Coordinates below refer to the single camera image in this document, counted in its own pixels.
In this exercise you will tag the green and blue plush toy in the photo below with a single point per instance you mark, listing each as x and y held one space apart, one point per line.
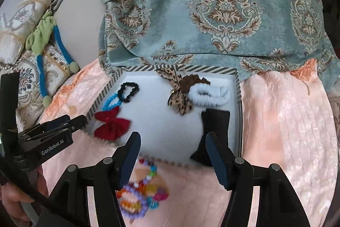
39 35

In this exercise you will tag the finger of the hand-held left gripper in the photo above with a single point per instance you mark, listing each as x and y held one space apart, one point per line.
78 120
57 123

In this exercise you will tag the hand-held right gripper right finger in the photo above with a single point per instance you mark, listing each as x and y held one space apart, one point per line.
216 160

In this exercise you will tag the person's left hand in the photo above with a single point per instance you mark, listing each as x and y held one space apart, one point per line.
13 195

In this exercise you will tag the embroidered cream cushion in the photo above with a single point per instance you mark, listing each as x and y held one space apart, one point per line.
18 19
25 78

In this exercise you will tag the black fabric hair bow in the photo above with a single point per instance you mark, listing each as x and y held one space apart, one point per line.
215 120

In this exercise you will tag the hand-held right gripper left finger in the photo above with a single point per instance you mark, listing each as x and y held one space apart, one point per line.
131 160

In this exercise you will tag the plain cream pillow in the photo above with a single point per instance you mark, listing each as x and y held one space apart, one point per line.
79 17

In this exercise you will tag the leopard print hair bow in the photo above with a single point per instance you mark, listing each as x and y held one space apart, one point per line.
180 104

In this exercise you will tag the black scrunchie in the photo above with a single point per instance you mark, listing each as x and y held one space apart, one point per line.
120 94

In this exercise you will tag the pink quilted bedspread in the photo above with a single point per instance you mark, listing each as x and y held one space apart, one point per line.
279 123

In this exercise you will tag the brown scrunchie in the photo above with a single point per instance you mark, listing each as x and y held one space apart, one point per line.
191 82

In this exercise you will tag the red fabric hair bow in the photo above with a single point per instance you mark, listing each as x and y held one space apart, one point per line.
111 126

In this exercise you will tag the pale blue fluffy scrunchie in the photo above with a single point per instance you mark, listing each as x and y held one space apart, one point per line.
212 101

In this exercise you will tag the striped shallow cardboard box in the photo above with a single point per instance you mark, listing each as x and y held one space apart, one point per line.
159 123

